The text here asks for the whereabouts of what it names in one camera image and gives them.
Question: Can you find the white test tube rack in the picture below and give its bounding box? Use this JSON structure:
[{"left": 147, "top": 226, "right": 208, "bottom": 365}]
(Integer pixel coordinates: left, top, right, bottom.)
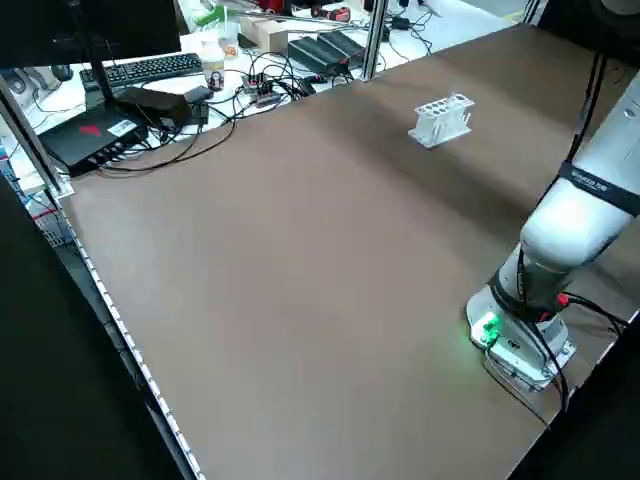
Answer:
[{"left": 407, "top": 92, "right": 476, "bottom": 150}]

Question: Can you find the black ribbed box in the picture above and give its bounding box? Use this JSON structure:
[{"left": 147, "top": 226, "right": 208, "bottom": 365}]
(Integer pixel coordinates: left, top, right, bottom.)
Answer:
[
  {"left": 317, "top": 30, "right": 366, "bottom": 69},
  {"left": 287, "top": 35, "right": 341, "bottom": 76}
]

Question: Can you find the clear plastic drink cup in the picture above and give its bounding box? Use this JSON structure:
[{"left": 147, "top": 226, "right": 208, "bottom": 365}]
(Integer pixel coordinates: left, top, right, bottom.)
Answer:
[{"left": 199, "top": 35, "right": 227, "bottom": 92}]

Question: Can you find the white cup orange print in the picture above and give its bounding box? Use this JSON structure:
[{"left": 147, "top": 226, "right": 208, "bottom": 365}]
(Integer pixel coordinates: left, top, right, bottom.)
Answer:
[{"left": 217, "top": 9, "right": 241, "bottom": 61}]

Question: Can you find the brown cardboard box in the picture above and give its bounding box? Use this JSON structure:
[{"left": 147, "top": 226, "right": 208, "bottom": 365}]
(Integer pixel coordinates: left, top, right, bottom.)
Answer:
[{"left": 238, "top": 14, "right": 291, "bottom": 54}]

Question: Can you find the black power brick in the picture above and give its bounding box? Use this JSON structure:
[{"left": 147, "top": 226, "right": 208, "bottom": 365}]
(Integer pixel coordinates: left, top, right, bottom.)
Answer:
[{"left": 117, "top": 85, "right": 194, "bottom": 129}]

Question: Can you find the red black power tool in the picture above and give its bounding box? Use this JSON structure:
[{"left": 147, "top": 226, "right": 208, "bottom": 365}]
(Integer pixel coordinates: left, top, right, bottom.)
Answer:
[{"left": 309, "top": 4, "right": 351, "bottom": 24}]

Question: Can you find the black keyboard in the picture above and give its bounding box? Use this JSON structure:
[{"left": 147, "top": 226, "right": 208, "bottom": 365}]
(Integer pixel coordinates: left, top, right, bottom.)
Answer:
[{"left": 78, "top": 52, "right": 204, "bottom": 91}]

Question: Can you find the green plastic object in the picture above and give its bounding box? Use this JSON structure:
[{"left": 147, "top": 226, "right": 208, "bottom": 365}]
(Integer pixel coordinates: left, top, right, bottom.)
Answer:
[{"left": 194, "top": 4, "right": 236, "bottom": 26}]

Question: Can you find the black flat box red logo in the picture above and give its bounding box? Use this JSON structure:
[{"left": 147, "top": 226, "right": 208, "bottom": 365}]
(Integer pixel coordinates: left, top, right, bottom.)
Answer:
[{"left": 37, "top": 104, "right": 151, "bottom": 177}]

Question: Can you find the black monitor stand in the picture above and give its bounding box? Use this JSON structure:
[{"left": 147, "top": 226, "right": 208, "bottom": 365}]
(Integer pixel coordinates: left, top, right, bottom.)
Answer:
[{"left": 74, "top": 0, "right": 121, "bottom": 109}]

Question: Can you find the black computer monitor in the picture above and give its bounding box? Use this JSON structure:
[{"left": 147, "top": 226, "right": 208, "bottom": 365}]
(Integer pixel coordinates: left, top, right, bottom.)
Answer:
[{"left": 0, "top": 0, "right": 182, "bottom": 69}]

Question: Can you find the long black cable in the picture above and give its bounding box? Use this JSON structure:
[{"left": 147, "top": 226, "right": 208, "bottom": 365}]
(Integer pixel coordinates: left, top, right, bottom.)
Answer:
[{"left": 99, "top": 107, "right": 239, "bottom": 174}]

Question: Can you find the aluminium frame post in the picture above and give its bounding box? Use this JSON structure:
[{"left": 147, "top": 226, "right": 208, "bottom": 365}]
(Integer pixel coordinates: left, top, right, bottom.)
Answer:
[
  {"left": 360, "top": 0, "right": 387, "bottom": 81},
  {"left": 0, "top": 74, "right": 76, "bottom": 196}
]

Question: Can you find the black arm base cable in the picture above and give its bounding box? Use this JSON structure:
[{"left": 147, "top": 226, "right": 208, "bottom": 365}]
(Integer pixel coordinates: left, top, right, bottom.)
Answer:
[{"left": 517, "top": 293, "right": 629, "bottom": 416}]

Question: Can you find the black sleeved arm cable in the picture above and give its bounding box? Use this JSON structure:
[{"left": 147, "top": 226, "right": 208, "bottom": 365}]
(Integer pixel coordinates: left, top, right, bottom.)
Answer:
[{"left": 568, "top": 48, "right": 604, "bottom": 162}]

